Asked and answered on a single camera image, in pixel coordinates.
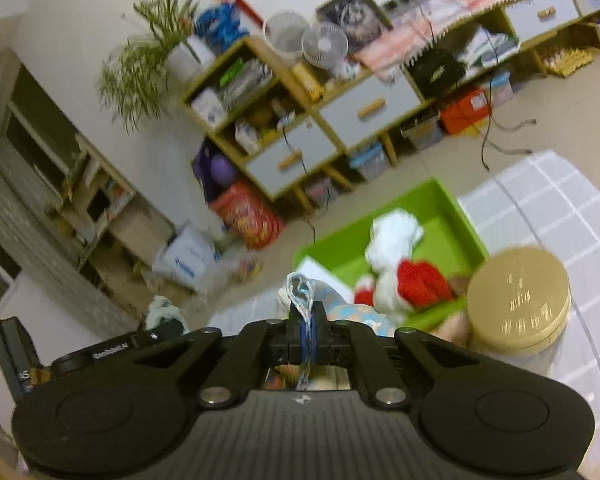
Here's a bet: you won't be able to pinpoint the wooden drawer cabinet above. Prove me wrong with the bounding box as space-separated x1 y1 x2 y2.
307 67 428 168

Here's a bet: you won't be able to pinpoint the pink table runner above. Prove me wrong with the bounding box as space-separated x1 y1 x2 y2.
352 0 533 79

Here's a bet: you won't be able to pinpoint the clear storage box blue lid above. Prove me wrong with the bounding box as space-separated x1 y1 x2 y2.
349 142 391 181

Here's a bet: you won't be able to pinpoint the red sock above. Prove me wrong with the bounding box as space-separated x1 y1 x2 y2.
355 257 458 323

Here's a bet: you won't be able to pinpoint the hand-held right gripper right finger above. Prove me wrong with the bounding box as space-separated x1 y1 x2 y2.
310 302 461 408

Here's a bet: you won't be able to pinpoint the purple bag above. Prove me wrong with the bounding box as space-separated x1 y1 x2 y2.
192 140 238 201

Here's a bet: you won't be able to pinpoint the white cloth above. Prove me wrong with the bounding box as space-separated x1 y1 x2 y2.
365 210 426 272

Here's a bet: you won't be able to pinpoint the orange box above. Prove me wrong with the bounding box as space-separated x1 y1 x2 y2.
440 87 491 135

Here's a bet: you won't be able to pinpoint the light wooden bookshelf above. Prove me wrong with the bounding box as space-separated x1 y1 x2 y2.
55 132 176 291

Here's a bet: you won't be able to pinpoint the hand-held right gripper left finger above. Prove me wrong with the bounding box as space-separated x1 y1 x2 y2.
130 302 309 405

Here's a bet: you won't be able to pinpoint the green box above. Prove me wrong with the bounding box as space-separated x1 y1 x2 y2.
292 178 491 333

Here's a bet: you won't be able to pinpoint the green potted plant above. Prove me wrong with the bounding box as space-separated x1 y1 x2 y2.
97 0 216 133

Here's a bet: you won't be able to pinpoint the egg trays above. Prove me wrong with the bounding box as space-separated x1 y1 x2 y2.
542 45 593 77

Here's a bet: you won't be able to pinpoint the black power cable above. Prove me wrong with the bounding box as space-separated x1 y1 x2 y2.
280 127 318 246

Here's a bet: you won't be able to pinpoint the red printed bag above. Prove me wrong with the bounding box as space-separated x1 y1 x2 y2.
212 182 286 251

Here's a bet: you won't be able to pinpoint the blue patterned cloth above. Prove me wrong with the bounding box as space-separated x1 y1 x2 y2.
279 272 396 391

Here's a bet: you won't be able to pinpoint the black bag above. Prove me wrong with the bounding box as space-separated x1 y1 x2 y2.
405 47 463 98

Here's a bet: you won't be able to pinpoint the long low wooden cabinet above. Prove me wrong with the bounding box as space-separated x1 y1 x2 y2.
402 0 600 111

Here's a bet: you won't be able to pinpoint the wooden shelf cabinet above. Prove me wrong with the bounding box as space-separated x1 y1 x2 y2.
180 35 346 211

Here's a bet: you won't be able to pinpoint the framed cat picture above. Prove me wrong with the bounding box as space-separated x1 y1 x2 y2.
316 0 393 56

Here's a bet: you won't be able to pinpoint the clear jar with gold lid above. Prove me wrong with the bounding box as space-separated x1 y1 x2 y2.
466 246 572 358

